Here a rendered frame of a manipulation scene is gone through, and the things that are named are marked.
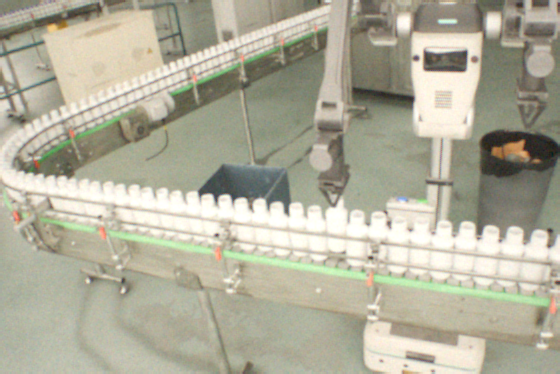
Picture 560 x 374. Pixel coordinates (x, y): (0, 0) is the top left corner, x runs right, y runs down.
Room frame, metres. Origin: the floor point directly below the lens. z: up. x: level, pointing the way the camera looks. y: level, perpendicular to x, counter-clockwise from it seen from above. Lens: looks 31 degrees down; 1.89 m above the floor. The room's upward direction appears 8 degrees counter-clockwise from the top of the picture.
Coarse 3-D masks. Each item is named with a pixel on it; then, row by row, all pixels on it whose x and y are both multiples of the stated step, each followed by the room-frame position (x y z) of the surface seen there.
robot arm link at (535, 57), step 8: (520, 24) 0.99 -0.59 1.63; (520, 32) 0.98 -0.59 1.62; (528, 40) 0.94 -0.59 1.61; (536, 40) 0.92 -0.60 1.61; (544, 40) 0.92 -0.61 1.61; (528, 48) 0.95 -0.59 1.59; (536, 48) 0.89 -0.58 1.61; (544, 48) 0.89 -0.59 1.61; (528, 56) 0.91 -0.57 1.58; (536, 56) 0.89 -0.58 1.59; (544, 56) 0.88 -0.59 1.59; (528, 64) 0.90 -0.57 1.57; (536, 64) 0.89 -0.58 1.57; (544, 64) 0.88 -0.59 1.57; (552, 64) 0.88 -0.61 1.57; (536, 72) 0.89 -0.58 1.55; (544, 72) 0.88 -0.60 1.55
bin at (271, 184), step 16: (224, 176) 1.83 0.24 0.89; (240, 176) 1.82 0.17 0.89; (256, 176) 1.78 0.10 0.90; (272, 176) 1.75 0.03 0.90; (208, 192) 1.70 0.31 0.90; (224, 192) 1.81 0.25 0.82; (240, 192) 1.82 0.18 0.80; (256, 192) 1.79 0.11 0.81; (272, 192) 1.57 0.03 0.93; (288, 192) 1.71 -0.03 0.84; (288, 208) 1.69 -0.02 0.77
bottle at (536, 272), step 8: (536, 232) 0.83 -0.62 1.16; (544, 232) 0.82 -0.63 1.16; (536, 240) 0.80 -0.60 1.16; (544, 240) 0.80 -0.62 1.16; (528, 248) 0.82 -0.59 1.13; (536, 248) 0.80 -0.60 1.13; (544, 248) 0.80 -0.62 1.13; (528, 256) 0.80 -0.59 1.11; (536, 256) 0.79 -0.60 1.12; (544, 256) 0.79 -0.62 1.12; (528, 264) 0.80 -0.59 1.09; (520, 272) 0.82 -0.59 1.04; (528, 272) 0.80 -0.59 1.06; (536, 272) 0.79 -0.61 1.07; (536, 280) 0.78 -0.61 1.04; (528, 288) 0.79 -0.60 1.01; (536, 288) 0.78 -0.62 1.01
